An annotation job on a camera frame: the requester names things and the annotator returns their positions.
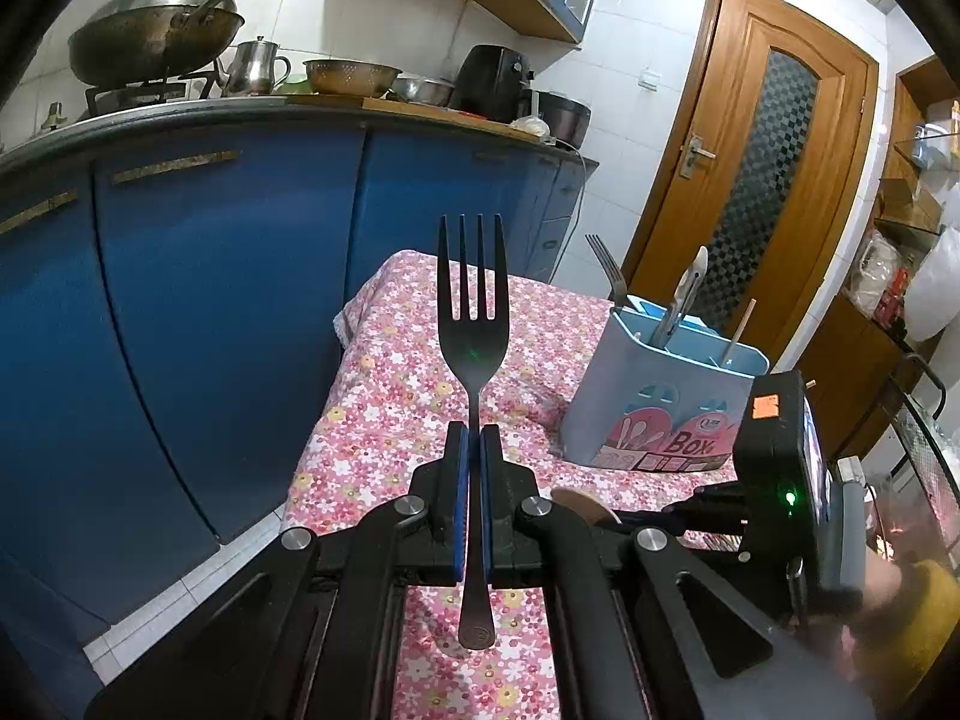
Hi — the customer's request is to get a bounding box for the metal door handle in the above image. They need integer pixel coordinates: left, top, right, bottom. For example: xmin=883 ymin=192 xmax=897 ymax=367
xmin=679 ymin=133 xmax=717 ymax=181

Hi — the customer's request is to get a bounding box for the gas stove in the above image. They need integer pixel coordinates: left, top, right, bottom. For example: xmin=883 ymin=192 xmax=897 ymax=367
xmin=85 ymin=71 xmax=218 ymax=117

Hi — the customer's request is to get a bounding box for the steel wok with long handle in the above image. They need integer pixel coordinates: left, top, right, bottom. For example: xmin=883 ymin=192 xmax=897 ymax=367
xmin=67 ymin=0 xmax=323 ymax=87

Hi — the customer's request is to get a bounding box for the beige wooden spoon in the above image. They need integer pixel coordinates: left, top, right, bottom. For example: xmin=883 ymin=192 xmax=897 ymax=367
xmin=551 ymin=487 xmax=622 ymax=527

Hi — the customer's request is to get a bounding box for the wooden shelf unit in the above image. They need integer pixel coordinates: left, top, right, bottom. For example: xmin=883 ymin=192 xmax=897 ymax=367
xmin=795 ymin=56 xmax=960 ymax=458

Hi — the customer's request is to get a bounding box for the person's right hand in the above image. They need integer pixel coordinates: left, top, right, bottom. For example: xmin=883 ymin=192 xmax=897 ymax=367
xmin=840 ymin=561 xmax=912 ymax=662

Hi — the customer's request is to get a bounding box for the brown wooden door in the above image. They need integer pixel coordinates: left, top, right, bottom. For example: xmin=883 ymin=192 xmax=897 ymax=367
xmin=622 ymin=0 xmax=878 ymax=361

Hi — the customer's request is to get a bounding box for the dark rice cooker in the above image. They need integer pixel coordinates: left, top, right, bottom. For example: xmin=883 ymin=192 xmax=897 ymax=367
xmin=534 ymin=90 xmax=592 ymax=149

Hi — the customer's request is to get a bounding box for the steel fork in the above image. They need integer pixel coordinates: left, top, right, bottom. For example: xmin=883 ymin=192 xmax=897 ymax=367
xmin=586 ymin=234 xmax=629 ymax=310
xmin=437 ymin=214 xmax=511 ymax=653

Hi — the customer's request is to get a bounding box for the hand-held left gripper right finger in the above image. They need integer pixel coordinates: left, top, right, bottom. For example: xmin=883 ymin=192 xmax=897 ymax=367
xmin=482 ymin=426 xmax=878 ymax=720

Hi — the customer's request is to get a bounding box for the blue plastic utensil holder box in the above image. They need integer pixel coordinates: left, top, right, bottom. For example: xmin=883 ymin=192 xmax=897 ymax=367
xmin=551 ymin=296 xmax=770 ymax=473

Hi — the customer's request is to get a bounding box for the large white plastic bag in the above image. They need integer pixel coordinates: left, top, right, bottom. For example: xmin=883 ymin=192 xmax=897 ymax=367
xmin=904 ymin=187 xmax=960 ymax=342

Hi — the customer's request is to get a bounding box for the blue kitchen base cabinet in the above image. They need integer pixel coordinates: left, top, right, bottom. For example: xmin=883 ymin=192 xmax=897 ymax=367
xmin=0 ymin=101 xmax=601 ymax=691

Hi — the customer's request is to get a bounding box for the steel bowl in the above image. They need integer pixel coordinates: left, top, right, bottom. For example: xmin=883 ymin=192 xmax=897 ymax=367
xmin=390 ymin=75 xmax=457 ymax=107

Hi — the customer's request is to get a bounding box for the wooden chopstick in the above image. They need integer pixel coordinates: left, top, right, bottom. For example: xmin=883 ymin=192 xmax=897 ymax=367
xmin=724 ymin=298 xmax=758 ymax=370

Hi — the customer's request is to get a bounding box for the pink white plastic bag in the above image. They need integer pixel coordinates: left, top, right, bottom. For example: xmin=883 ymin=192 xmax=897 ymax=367
xmin=847 ymin=229 xmax=905 ymax=320

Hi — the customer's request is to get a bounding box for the steel colander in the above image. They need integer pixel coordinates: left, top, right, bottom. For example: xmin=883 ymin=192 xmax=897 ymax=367
xmin=304 ymin=58 xmax=402 ymax=97

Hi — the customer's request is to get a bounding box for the steel kettle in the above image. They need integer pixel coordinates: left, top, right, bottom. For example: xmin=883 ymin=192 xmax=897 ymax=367
xmin=217 ymin=36 xmax=292 ymax=97

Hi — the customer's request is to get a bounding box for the cardboard box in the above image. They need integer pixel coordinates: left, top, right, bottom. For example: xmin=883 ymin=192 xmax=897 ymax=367
xmin=877 ymin=178 xmax=942 ymax=233

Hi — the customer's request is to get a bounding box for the black air fryer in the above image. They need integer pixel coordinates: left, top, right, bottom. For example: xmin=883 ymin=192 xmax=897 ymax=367
xmin=448 ymin=45 xmax=535 ymax=125

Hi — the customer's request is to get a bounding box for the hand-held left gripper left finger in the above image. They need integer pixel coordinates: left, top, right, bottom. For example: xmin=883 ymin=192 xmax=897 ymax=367
xmin=86 ymin=424 xmax=470 ymax=720

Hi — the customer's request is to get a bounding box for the metal peeler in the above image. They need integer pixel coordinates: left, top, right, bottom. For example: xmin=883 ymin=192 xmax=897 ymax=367
xmin=651 ymin=246 xmax=710 ymax=350

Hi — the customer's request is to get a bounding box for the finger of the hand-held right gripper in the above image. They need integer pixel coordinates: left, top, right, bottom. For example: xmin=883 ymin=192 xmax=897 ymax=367
xmin=615 ymin=510 xmax=751 ymax=550
xmin=694 ymin=484 xmax=747 ymax=517

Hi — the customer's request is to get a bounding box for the black wire rack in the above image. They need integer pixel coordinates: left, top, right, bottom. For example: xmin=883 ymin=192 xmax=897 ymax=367
xmin=877 ymin=352 xmax=960 ymax=563

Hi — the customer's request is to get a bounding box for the wooden cutting board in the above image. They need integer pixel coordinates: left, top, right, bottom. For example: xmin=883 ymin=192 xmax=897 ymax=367
xmin=289 ymin=94 xmax=545 ymax=142

